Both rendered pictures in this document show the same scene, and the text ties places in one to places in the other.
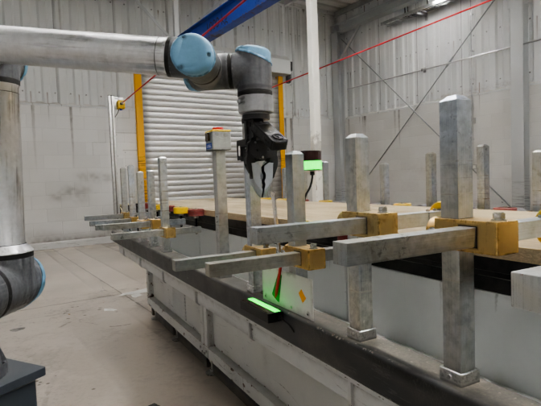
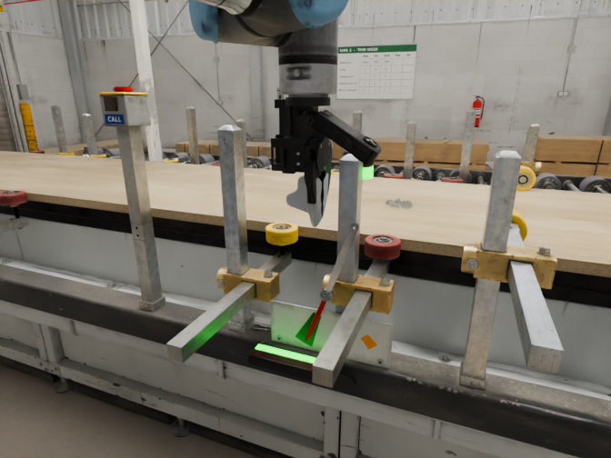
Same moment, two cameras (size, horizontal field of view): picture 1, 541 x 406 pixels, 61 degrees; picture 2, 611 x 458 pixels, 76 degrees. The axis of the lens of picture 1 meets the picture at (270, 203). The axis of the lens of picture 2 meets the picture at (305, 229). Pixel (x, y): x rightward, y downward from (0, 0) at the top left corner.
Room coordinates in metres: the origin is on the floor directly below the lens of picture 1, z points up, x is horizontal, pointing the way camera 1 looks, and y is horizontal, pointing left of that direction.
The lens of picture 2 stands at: (0.70, 0.45, 1.21)
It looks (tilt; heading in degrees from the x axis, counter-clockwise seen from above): 18 degrees down; 320
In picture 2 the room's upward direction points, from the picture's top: straight up
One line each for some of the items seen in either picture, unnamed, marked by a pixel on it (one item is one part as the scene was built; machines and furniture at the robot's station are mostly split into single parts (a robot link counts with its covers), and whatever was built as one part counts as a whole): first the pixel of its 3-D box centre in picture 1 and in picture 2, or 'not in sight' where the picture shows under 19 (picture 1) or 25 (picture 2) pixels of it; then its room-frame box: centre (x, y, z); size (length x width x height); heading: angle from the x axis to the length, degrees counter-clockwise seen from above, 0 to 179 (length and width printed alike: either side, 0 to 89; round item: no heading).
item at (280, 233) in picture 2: not in sight; (282, 246); (1.44, -0.10, 0.85); 0.08 x 0.08 x 0.11
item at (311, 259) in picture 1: (303, 255); (357, 290); (1.17, -0.08, 0.85); 0.14 x 0.06 x 0.05; 28
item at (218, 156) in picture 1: (220, 213); (141, 223); (1.64, 0.18, 0.93); 0.05 x 0.05 x 0.45; 28
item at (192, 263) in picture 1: (245, 257); (243, 294); (1.35, 0.08, 0.82); 0.44 x 0.03 x 0.04; 118
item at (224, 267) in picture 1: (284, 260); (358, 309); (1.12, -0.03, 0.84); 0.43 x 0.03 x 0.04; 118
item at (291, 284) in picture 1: (285, 290); (327, 333); (1.20, -0.03, 0.75); 0.26 x 0.01 x 0.10; 28
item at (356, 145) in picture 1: (359, 248); (485, 290); (0.97, -0.18, 0.89); 0.04 x 0.04 x 0.48; 28
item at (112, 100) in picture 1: (119, 163); not in sight; (3.46, 1.11, 1.20); 0.15 x 0.12 x 1.00; 28
